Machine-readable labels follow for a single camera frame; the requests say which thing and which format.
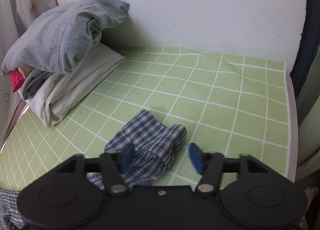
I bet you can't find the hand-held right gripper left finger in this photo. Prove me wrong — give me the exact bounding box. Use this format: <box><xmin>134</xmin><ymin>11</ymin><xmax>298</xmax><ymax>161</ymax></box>
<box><xmin>53</xmin><ymin>143</ymin><xmax>137</xmax><ymax>194</ymax></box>

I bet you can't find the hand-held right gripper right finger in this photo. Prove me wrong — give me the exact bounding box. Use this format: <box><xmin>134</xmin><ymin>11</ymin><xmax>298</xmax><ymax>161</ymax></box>
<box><xmin>188</xmin><ymin>142</ymin><xmax>271</xmax><ymax>194</ymax></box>

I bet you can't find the blue plaid shirt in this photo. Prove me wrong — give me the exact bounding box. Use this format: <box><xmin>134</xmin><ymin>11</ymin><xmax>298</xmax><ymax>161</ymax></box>
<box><xmin>0</xmin><ymin>109</ymin><xmax>187</xmax><ymax>230</ymax></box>

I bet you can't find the grey-blue folded garment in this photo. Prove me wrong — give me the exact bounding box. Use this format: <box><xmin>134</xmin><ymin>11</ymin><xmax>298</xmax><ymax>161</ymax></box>
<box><xmin>19</xmin><ymin>77</ymin><xmax>49</xmax><ymax>101</ymax></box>

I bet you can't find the plain green cloth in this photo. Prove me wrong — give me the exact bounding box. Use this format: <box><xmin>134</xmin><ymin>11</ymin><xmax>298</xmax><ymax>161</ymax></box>
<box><xmin>296</xmin><ymin>45</ymin><xmax>320</xmax><ymax>179</ymax></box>

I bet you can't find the beige garment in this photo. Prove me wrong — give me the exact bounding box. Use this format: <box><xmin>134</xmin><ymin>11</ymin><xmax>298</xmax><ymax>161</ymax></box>
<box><xmin>17</xmin><ymin>66</ymin><xmax>34</xmax><ymax>79</ymax></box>

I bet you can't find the red garment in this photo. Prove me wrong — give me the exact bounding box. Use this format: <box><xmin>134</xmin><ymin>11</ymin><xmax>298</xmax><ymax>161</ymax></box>
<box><xmin>9</xmin><ymin>69</ymin><xmax>26</xmax><ymax>93</ymax></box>

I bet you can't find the grey sweatshirt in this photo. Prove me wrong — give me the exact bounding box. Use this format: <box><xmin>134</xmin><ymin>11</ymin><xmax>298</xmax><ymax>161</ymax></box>
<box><xmin>0</xmin><ymin>0</ymin><xmax>130</xmax><ymax>77</ymax></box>

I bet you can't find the dark blue cloth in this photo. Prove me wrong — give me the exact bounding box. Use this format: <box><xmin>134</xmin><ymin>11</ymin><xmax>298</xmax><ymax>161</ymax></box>
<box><xmin>291</xmin><ymin>0</ymin><xmax>320</xmax><ymax>101</ymax></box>

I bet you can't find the grey carrot print curtain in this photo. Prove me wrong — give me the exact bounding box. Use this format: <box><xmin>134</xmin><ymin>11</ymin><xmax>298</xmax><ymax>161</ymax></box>
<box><xmin>0</xmin><ymin>0</ymin><xmax>59</xmax><ymax>147</ymax></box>

